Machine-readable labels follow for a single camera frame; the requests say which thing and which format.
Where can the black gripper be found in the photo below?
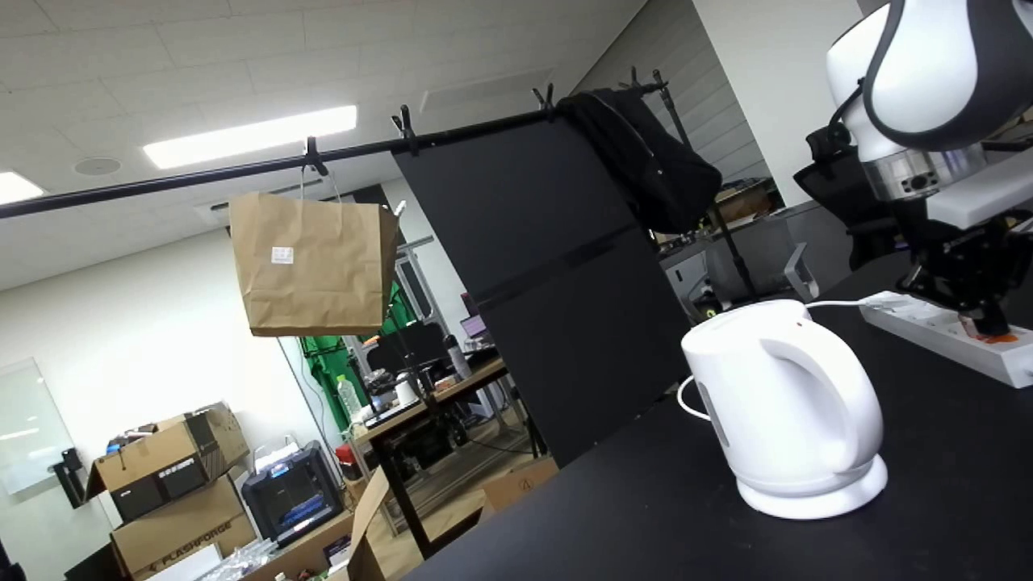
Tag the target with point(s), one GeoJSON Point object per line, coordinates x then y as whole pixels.
{"type": "Point", "coordinates": [963, 270]}

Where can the white power strip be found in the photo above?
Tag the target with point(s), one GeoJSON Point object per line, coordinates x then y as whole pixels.
{"type": "Point", "coordinates": [941, 329]}

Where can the white electric kettle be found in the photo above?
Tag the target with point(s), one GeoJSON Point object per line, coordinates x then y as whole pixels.
{"type": "Point", "coordinates": [792, 411]}

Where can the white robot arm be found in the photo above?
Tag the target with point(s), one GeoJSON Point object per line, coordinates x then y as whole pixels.
{"type": "Point", "coordinates": [920, 86]}

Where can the black office chair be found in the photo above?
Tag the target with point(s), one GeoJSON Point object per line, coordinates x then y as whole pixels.
{"type": "Point", "coordinates": [839, 181]}

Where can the black hanging bag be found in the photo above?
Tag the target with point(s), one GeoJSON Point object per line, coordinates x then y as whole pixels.
{"type": "Point", "coordinates": [665, 181]}

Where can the black backdrop panel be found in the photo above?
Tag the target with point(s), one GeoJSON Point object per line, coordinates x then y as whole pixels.
{"type": "Point", "coordinates": [560, 271]}

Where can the wooden desk with black legs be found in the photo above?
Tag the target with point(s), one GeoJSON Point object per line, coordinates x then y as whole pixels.
{"type": "Point", "coordinates": [431, 408]}

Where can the open cardboard box flap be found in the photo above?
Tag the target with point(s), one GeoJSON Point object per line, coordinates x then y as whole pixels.
{"type": "Point", "coordinates": [356, 560]}

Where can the green cloth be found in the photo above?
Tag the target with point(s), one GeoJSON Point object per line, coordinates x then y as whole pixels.
{"type": "Point", "coordinates": [330, 361]}

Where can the brown paper bag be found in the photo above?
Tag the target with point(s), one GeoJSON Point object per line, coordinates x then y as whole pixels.
{"type": "Point", "coordinates": [311, 270]}

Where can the black horizontal pole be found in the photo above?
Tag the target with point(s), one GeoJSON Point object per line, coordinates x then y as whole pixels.
{"type": "Point", "coordinates": [311, 157]}

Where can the black 3d printer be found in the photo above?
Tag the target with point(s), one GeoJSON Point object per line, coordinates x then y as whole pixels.
{"type": "Point", "coordinates": [293, 496]}

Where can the upper cardboard box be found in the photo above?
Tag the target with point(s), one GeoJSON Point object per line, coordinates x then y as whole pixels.
{"type": "Point", "coordinates": [169, 464]}

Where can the cardboard box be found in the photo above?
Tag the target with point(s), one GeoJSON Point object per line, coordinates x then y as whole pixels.
{"type": "Point", "coordinates": [206, 518]}
{"type": "Point", "coordinates": [169, 464]}

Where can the lower cardboard box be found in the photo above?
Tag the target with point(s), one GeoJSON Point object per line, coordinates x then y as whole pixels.
{"type": "Point", "coordinates": [206, 518]}

